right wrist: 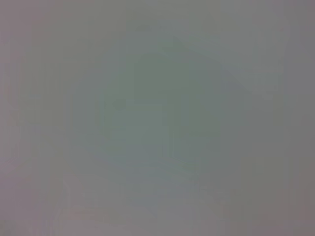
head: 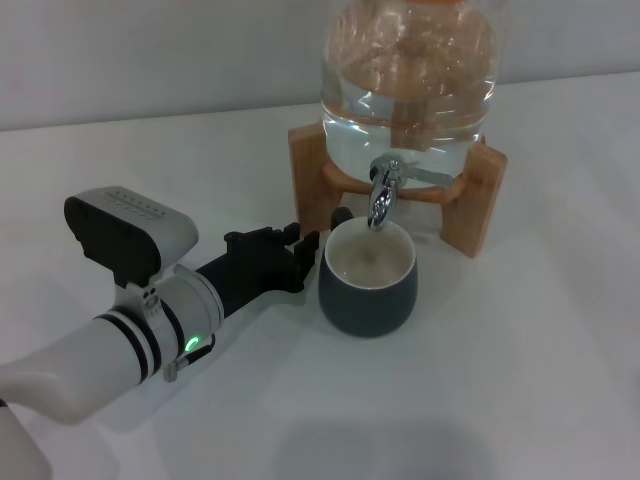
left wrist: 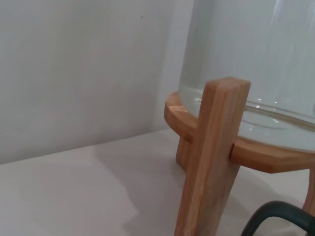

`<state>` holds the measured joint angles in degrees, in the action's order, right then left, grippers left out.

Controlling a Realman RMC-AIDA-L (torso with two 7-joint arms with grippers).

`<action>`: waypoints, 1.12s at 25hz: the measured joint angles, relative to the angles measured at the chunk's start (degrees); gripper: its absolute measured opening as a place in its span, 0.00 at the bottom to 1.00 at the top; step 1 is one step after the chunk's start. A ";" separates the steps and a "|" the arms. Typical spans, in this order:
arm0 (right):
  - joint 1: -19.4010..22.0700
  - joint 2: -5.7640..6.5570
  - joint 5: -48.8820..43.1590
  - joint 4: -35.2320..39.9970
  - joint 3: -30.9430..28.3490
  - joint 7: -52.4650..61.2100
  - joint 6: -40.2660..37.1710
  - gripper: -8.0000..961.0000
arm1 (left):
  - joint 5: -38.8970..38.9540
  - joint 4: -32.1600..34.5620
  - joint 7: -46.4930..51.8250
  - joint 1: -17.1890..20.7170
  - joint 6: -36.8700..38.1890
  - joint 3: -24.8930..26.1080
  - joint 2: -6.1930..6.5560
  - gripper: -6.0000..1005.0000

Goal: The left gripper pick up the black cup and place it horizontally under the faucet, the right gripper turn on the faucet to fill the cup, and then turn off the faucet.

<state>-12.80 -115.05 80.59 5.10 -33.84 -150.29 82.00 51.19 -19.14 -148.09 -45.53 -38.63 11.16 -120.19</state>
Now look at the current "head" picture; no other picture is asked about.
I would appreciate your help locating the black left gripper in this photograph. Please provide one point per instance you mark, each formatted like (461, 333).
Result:
(250, 280)

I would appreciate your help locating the black ceramic cup white inside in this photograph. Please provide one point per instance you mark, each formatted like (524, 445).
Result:
(370, 310)

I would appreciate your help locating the chrome faucet with lever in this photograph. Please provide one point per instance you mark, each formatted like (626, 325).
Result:
(382, 200)

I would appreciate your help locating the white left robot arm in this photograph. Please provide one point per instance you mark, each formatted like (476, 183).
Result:
(115, 350)

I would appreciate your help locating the wooden dispenser stand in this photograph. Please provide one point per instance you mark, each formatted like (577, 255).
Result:
(310, 185)

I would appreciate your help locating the clear glass water dispenser jar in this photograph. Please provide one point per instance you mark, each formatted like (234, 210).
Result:
(400, 75)

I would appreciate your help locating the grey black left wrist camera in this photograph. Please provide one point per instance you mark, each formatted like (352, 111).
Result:
(120, 235)

